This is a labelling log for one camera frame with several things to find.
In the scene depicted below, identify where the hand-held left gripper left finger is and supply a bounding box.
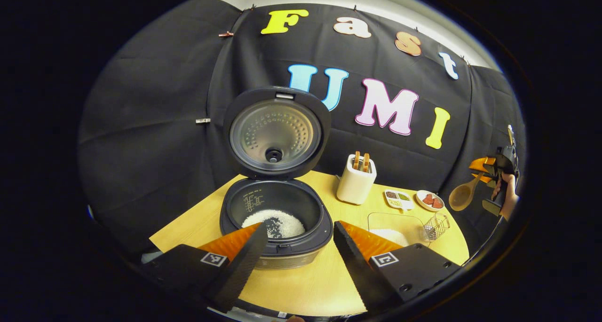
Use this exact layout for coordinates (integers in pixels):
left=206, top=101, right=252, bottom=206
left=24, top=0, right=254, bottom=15
left=141, top=221, right=269, bottom=313

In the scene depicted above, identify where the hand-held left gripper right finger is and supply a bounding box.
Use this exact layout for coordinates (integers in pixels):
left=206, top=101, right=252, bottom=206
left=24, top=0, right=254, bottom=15
left=333, top=221, right=464, bottom=313

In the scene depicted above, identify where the wooden spoon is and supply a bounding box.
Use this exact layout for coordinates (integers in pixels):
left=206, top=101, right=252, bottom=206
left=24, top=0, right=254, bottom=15
left=448, top=171, right=488, bottom=212

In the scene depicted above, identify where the metal wire chopstick holder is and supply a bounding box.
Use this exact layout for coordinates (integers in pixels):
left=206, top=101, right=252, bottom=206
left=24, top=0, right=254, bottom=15
left=422, top=212, right=451, bottom=242

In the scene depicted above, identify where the dark grey rice cooker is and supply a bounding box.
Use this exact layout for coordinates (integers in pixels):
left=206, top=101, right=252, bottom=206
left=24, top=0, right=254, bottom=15
left=219, top=86, right=333, bottom=270

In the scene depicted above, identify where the clear rice container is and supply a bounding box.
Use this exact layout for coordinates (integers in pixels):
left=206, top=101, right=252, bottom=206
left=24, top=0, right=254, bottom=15
left=367, top=212, right=431, bottom=247

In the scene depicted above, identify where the round white plate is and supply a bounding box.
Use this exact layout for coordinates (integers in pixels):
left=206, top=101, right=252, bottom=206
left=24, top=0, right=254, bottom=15
left=416, top=190, right=445, bottom=212

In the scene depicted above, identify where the white divided bean dish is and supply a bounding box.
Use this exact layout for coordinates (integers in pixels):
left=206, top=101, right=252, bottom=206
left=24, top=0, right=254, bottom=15
left=384, top=189, right=414, bottom=212

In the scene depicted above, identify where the white toaster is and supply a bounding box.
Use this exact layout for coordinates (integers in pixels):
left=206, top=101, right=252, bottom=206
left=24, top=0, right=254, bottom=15
left=336, top=154, right=377, bottom=205

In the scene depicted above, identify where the black backdrop cloth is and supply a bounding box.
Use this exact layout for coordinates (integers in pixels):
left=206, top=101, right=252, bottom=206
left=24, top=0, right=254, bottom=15
left=78, top=0, right=527, bottom=261

